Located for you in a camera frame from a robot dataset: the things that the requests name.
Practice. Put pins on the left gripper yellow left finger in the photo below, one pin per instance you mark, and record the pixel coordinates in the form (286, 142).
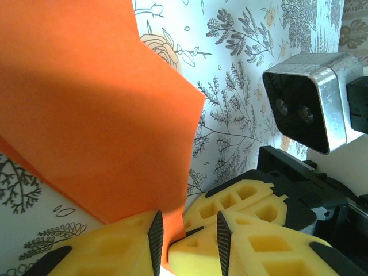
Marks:
(115, 253)

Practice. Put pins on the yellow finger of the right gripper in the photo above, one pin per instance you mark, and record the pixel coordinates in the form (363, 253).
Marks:
(235, 191)
(195, 258)

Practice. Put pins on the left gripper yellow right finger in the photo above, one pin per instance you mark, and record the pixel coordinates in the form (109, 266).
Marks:
(258, 258)

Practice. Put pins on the orange square paper sheet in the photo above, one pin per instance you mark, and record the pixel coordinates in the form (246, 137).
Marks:
(100, 115)

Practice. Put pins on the floral patterned table cover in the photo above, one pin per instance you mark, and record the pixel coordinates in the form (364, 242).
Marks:
(230, 115)

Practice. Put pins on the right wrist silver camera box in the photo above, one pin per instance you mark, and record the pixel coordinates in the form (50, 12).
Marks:
(330, 95)

